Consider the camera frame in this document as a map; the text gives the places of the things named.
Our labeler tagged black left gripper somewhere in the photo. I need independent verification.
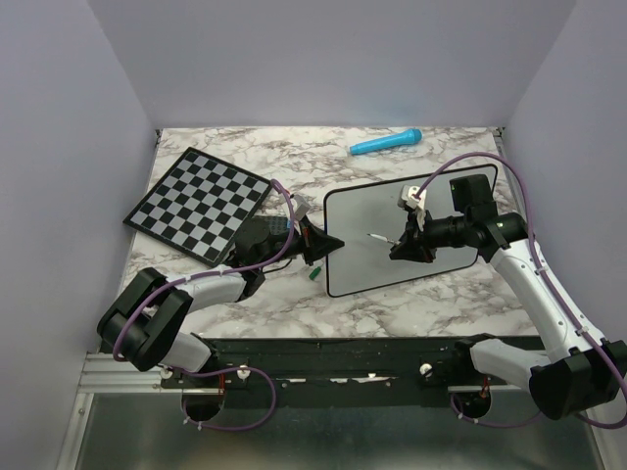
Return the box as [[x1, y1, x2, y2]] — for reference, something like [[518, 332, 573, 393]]
[[256, 213, 343, 268]]

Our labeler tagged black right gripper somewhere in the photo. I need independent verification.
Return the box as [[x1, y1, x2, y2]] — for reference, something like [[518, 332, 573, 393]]
[[390, 206, 470, 262]]

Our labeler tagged green whiteboard marker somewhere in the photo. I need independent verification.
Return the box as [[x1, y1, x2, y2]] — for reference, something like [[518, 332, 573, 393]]
[[367, 233, 400, 246]]

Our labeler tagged green marker cap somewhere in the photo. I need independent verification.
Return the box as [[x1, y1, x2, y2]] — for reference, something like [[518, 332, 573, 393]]
[[309, 265, 322, 281]]

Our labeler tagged white whiteboard black frame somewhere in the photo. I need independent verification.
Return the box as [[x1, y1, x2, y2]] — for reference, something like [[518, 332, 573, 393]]
[[323, 174, 478, 298]]

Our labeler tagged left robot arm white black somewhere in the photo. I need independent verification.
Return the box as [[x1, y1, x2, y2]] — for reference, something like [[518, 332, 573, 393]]
[[97, 216, 345, 387]]

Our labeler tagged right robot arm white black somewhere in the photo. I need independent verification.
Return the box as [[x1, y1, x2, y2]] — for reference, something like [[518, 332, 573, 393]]
[[389, 174, 626, 420]]

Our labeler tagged dark grey lego baseplate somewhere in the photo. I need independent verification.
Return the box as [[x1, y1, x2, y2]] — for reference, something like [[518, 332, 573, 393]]
[[253, 215, 290, 238]]

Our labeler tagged blue toy microphone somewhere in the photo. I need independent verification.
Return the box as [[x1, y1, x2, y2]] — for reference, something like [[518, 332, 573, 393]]
[[349, 128, 422, 156]]

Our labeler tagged black and silver chessboard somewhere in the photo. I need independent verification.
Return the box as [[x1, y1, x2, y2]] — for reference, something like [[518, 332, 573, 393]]
[[123, 148, 272, 267]]

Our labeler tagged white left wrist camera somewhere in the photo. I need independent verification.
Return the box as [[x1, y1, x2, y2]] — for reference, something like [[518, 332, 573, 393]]
[[290, 194, 311, 221]]

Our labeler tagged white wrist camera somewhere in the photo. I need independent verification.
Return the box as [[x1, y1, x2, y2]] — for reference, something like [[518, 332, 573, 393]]
[[397, 185, 427, 230], [290, 194, 311, 221]]

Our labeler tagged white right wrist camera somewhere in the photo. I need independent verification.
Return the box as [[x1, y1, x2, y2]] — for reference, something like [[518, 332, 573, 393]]
[[397, 185, 427, 230]]

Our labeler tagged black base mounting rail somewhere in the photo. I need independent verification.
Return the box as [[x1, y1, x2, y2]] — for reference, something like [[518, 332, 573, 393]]
[[161, 337, 508, 417]]

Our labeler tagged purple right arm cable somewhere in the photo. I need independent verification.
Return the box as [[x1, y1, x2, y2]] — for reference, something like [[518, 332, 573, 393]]
[[415, 152, 627, 430]]

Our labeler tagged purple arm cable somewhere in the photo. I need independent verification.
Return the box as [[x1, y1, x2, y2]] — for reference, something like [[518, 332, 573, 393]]
[[112, 178, 300, 433], [415, 152, 627, 430]]

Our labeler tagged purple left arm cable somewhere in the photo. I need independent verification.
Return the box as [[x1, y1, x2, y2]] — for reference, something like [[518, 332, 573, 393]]
[[112, 178, 300, 433]]

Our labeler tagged aluminium extrusion frame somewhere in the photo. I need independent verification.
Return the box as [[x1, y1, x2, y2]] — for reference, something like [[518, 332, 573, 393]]
[[77, 353, 161, 394]]

